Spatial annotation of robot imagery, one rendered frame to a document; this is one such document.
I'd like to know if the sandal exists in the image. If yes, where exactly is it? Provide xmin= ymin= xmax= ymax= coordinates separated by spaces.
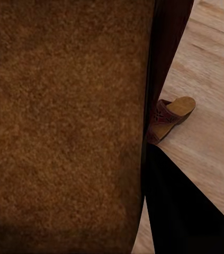
xmin=147 ymin=96 xmax=196 ymax=145
xmin=0 ymin=0 xmax=194 ymax=254

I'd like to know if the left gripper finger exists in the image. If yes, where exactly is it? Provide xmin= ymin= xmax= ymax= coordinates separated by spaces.
xmin=145 ymin=142 xmax=224 ymax=254

